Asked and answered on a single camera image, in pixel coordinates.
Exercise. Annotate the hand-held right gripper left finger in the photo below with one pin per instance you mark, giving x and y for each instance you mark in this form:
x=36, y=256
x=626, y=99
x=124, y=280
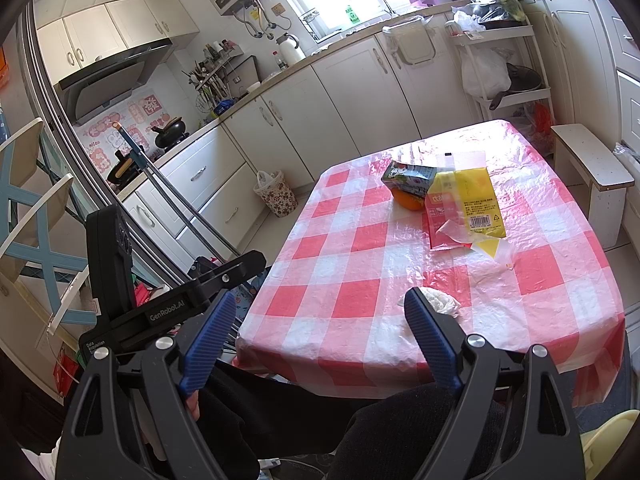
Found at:
x=207, y=345

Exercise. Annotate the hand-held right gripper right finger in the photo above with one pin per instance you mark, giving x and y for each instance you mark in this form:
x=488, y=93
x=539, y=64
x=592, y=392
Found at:
x=430, y=340

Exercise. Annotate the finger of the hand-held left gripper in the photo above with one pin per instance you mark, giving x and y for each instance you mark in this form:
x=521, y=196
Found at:
x=227, y=275

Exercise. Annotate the small white tissue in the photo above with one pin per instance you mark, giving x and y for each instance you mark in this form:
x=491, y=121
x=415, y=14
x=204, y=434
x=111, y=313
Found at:
x=445, y=302

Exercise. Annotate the red foil wrapper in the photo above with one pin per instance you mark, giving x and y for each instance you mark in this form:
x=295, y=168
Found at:
x=440, y=220

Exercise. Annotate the yellow snack packet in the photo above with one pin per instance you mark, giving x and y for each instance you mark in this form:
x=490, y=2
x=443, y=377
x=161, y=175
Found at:
x=475, y=195

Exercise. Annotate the flowered blue bag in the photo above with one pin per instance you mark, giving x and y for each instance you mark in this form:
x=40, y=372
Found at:
x=245, y=300

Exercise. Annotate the black wok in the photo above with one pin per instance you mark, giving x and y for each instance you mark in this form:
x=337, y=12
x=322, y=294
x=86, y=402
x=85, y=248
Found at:
x=122, y=172

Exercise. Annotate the flowered wastebasket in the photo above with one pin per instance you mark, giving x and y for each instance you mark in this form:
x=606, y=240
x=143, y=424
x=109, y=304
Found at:
x=277, y=197

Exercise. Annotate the person's black trousers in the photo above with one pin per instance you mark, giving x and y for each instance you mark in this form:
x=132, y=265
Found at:
x=300, y=425

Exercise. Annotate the pink checkered plastic tablecloth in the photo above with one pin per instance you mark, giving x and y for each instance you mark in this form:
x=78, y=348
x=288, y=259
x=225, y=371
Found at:
x=350, y=240

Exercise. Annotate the black cooking pot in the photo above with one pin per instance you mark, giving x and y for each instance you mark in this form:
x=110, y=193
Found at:
x=172, y=135

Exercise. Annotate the grey range hood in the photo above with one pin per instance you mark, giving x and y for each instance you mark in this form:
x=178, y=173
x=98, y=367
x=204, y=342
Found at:
x=110, y=80

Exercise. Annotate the pale yellow plastic object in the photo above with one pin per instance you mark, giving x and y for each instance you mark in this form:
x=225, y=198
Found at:
x=615, y=450

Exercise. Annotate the white base kitchen cabinets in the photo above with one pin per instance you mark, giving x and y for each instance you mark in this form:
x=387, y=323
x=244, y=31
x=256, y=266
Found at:
x=350, y=95

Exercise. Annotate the white thermos jug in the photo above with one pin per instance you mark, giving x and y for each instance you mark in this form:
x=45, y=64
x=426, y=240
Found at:
x=292, y=52

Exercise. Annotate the white wooden stool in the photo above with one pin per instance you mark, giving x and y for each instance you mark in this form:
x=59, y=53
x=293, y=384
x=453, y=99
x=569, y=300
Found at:
x=590, y=160

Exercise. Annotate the red plastic bag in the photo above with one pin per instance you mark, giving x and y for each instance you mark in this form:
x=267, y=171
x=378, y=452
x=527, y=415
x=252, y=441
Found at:
x=540, y=120

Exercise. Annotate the large white plastic bag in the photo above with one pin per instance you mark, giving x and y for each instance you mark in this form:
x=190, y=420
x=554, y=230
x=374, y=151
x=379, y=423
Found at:
x=482, y=75

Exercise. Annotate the clear plastic bag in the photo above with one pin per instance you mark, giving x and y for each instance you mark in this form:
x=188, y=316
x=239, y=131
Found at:
x=627, y=152

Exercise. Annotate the black frying pan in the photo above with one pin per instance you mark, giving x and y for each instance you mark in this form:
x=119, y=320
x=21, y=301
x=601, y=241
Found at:
x=522, y=80

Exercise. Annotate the green dish soap bottle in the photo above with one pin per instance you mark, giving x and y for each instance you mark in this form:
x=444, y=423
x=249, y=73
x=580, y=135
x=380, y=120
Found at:
x=352, y=15

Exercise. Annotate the white hanging cabinet bin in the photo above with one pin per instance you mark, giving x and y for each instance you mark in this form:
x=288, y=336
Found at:
x=412, y=42

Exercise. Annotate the white utility cart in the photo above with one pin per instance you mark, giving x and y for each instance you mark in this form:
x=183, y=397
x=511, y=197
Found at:
x=500, y=32

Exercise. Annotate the small white plastic bag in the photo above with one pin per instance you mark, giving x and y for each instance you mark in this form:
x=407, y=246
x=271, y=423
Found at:
x=465, y=20

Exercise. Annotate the dark bag of vegetables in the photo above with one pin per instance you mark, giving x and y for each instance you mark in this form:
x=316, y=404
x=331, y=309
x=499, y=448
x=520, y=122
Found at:
x=495, y=5

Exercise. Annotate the pink wall sticker sheet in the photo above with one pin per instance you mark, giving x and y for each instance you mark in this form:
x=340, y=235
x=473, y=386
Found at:
x=100, y=145

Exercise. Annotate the wall utensil rack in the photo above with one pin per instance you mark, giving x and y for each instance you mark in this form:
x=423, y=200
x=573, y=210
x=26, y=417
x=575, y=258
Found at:
x=215, y=77

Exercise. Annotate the white wall kitchen cabinets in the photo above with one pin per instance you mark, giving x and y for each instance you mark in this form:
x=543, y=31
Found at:
x=100, y=35

